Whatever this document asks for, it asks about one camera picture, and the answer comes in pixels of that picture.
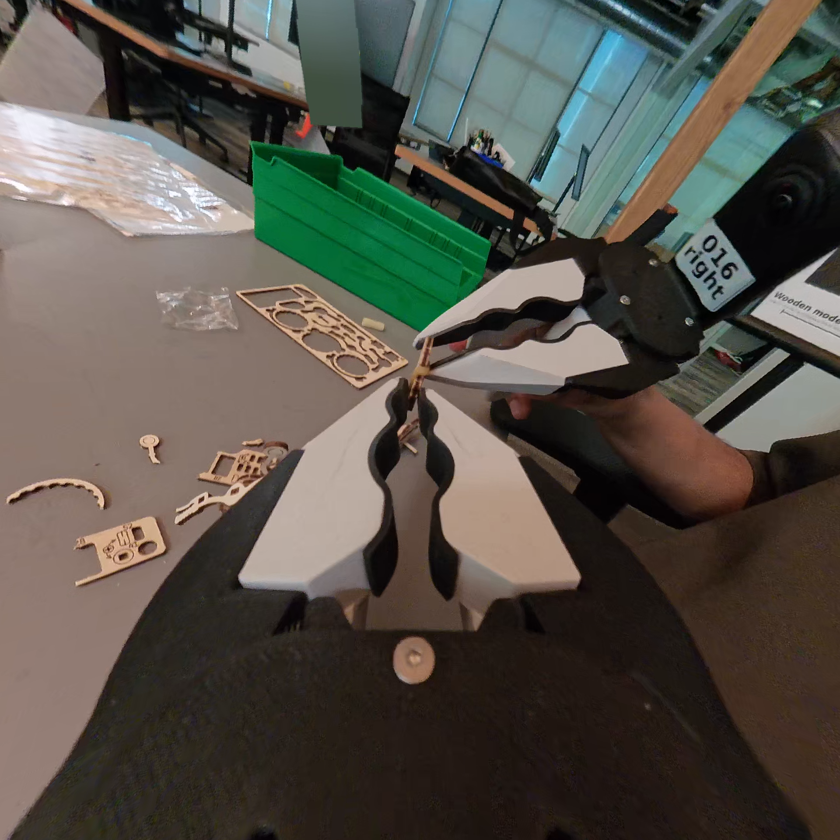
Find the shiny clear plastic wrapper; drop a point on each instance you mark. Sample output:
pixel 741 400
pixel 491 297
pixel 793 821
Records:
pixel 98 170

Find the toothed wooden arc part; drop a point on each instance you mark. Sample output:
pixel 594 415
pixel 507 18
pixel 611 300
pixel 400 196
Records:
pixel 56 484

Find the grey desk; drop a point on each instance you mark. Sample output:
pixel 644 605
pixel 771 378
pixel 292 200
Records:
pixel 98 367

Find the person's right forearm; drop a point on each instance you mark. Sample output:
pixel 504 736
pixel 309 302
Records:
pixel 689 453

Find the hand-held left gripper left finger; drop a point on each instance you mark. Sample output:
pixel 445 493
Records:
pixel 308 525

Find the short wooden workbench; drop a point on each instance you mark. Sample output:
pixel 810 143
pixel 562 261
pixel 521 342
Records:
pixel 459 184

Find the rectangular wooden plate part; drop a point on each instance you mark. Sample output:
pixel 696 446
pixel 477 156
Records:
pixel 124 548

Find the small clear plastic bag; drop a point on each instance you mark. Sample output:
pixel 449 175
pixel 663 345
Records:
pixel 197 308

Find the wooden frame part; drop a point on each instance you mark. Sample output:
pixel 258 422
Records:
pixel 229 467

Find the small wooden gear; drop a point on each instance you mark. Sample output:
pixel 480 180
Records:
pixel 420 377

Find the black framed tag sign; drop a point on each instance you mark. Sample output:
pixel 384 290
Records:
pixel 800 295

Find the key-shaped wooden part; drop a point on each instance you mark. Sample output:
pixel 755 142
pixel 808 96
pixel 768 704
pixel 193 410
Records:
pixel 150 442

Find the white board panel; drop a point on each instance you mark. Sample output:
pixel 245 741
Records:
pixel 46 65

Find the wooden support post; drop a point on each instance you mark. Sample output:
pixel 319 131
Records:
pixel 715 118

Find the black organizer bag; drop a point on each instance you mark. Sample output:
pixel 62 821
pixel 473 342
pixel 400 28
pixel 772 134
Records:
pixel 489 167

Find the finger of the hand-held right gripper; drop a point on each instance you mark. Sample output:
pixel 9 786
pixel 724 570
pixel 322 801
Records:
pixel 518 289
pixel 525 367

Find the ribbed wooden part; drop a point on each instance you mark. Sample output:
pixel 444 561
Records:
pixel 408 436

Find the partly built wooden model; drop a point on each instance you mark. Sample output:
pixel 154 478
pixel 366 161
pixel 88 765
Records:
pixel 203 504

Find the long wooden workbench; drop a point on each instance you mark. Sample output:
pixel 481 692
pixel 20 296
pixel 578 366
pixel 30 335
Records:
pixel 197 60

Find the orange traffic cone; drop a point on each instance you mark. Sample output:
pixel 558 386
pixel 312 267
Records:
pixel 303 126

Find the empty wooden parts sheet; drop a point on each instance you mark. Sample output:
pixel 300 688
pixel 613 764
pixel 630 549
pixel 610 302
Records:
pixel 259 300

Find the green plastic bin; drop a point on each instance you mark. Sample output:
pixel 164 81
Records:
pixel 341 249

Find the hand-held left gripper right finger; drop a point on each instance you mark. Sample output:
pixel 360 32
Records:
pixel 505 525

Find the person's right hand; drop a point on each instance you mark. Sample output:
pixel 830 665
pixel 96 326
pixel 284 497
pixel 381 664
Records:
pixel 577 407

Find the small beige cylinder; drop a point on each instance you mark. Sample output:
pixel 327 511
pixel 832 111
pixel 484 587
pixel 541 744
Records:
pixel 373 324

